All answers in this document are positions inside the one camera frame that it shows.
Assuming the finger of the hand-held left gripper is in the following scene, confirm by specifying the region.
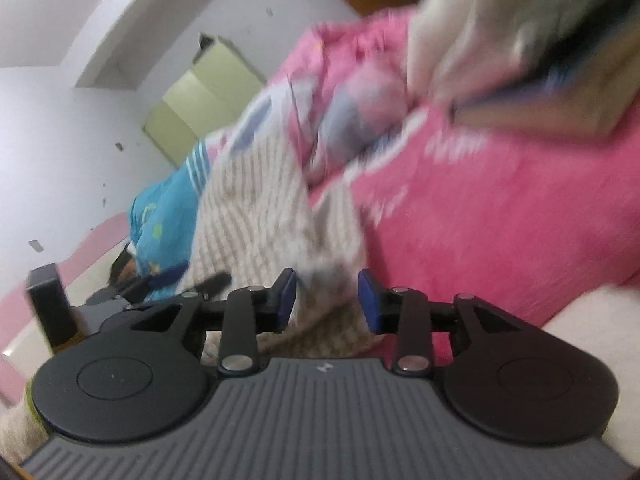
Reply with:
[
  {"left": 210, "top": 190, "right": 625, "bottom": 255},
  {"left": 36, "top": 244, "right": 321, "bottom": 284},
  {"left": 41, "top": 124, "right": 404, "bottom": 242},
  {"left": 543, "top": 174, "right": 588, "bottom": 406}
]
[
  {"left": 182, "top": 272, "right": 232, "bottom": 295},
  {"left": 122, "top": 265, "right": 190, "bottom": 303}
]

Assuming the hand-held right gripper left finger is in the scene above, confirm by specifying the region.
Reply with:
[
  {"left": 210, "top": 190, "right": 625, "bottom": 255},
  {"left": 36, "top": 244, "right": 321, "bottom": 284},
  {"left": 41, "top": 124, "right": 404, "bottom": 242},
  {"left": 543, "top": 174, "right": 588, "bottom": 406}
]
[{"left": 130, "top": 268, "right": 298, "bottom": 376}]

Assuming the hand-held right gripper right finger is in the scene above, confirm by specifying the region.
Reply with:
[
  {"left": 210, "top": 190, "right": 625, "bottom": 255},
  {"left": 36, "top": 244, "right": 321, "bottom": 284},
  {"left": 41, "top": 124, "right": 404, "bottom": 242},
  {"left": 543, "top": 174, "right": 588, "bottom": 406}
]
[{"left": 358, "top": 268, "right": 526, "bottom": 376}]

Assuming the beige houndstooth coat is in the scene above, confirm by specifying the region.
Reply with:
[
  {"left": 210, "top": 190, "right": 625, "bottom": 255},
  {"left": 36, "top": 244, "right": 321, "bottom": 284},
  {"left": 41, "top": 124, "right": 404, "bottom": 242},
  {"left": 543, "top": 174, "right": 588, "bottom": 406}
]
[{"left": 190, "top": 132, "right": 396, "bottom": 361}]

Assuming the stack of light folded clothes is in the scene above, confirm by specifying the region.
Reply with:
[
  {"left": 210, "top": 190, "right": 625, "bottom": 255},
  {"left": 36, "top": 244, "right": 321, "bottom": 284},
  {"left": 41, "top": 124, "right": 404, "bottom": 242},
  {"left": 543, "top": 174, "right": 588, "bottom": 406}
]
[{"left": 405, "top": 0, "right": 640, "bottom": 148}]

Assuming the pink and white headboard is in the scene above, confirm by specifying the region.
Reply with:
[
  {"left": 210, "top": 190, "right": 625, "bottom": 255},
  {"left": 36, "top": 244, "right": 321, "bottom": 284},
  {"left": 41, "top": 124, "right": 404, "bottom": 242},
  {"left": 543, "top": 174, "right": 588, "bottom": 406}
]
[{"left": 0, "top": 210, "right": 131, "bottom": 406}]

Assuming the pink floral bed blanket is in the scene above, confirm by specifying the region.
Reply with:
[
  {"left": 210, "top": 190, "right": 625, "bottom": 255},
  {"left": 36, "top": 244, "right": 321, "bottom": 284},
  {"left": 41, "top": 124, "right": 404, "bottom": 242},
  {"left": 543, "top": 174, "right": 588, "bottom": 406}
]
[{"left": 300, "top": 100, "right": 640, "bottom": 361}]

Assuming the pale yellow wardrobe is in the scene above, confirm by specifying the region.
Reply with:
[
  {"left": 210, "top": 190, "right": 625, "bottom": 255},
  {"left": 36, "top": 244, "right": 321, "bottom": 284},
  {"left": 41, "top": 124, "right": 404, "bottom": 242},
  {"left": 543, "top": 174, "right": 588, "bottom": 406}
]
[{"left": 142, "top": 35, "right": 266, "bottom": 166}]

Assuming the pink and white quilt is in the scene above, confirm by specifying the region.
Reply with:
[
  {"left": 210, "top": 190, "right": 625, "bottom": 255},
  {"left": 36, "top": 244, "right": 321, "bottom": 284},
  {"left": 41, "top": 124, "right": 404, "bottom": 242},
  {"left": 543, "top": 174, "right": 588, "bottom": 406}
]
[{"left": 207, "top": 10, "right": 436, "bottom": 196}]

